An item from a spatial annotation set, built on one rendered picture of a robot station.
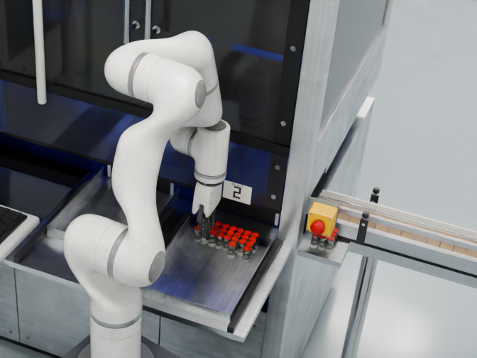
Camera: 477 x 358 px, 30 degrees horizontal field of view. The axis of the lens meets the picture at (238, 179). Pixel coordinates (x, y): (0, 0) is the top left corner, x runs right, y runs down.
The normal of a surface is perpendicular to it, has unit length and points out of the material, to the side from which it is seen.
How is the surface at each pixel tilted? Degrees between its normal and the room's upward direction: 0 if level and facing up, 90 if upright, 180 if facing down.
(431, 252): 90
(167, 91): 66
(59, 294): 90
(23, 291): 90
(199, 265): 0
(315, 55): 90
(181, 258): 0
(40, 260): 0
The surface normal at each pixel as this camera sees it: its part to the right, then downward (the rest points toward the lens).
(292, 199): -0.35, 0.51
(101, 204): 0.08, -0.82
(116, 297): 0.29, -0.44
